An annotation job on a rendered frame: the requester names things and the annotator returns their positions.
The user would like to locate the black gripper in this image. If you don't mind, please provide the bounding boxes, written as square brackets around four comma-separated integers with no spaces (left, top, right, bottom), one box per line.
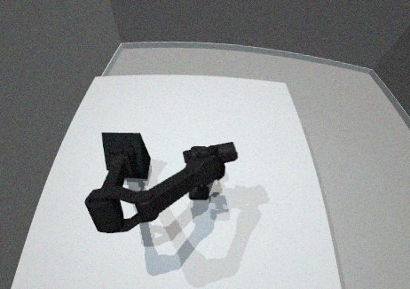
[188,185,209,200]

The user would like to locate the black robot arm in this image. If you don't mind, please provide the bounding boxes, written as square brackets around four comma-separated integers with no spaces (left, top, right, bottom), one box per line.
[84,142,239,233]

